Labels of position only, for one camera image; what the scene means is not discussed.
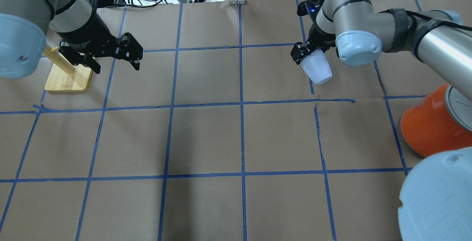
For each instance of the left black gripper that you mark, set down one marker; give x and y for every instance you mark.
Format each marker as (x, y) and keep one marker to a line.
(87, 31)

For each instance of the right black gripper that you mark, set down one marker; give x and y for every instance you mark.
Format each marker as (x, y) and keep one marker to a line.
(318, 37)

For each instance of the light blue plastic cup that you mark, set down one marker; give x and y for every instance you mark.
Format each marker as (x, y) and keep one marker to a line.
(316, 67)

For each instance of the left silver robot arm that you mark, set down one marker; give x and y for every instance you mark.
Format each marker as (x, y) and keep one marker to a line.
(24, 25)

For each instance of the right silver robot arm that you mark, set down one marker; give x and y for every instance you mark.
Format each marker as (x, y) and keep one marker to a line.
(436, 194)

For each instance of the wooden cup rack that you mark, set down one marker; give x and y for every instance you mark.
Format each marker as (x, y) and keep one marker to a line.
(65, 77)

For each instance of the large orange can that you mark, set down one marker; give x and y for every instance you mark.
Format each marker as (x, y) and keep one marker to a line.
(442, 121)

